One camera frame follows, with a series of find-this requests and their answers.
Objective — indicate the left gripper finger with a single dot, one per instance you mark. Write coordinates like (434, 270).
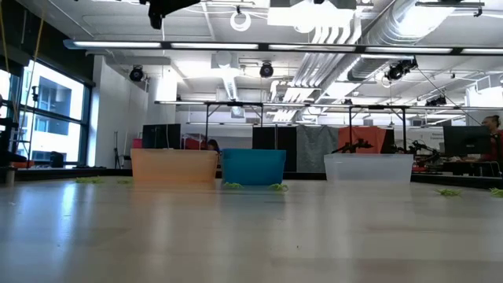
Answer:
(177, 6)
(155, 17)

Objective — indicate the teal plastic bin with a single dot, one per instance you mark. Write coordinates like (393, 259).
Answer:
(253, 167)

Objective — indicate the black background robot arm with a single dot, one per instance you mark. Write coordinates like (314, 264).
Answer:
(353, 147)
(426, 155)

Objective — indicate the overhead light bar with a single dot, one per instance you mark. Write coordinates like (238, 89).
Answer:
(214, 46)

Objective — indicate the black ceiling spotlight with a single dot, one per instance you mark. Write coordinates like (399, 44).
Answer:
(136, 74)
(266, 70)

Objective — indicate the red box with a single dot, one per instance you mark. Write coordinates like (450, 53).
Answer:
(137, 143)

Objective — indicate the red cabinet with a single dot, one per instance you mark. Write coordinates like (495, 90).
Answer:
(194, 143)

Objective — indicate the person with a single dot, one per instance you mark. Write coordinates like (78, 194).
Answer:
(494, 137)
(213, 145)

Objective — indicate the large window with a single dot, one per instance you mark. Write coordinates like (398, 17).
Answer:
(29, 90)

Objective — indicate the orange translucent plastic bin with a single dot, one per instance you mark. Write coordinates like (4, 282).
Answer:
(175, 165)

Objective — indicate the white ceiling pipes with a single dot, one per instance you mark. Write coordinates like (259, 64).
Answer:
(318, 67)

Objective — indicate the black double monitor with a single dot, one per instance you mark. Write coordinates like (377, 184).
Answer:
(274, 137)

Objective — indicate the black equipment stand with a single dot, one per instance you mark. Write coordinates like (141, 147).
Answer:
(6, 141)

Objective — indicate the grey cloth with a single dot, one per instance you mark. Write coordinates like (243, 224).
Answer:
(316, 147)

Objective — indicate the white cup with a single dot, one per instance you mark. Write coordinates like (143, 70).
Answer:
(9, 177)

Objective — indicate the orange cloth panel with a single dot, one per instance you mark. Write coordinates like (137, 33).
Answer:
(369, 137)

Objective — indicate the clear plastic bin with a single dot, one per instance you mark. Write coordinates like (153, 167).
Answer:
(367, 167)

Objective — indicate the black ceiling light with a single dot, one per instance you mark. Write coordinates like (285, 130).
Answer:
(436, 101)

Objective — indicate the black table frame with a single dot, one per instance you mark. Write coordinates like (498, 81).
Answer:
(236, 104)
(404, 129)

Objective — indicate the silver ventilation duct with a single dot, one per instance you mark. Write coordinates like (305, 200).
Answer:
(393, 27)

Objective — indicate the black ceiling camera rig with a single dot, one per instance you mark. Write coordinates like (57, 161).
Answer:
(399, 70)

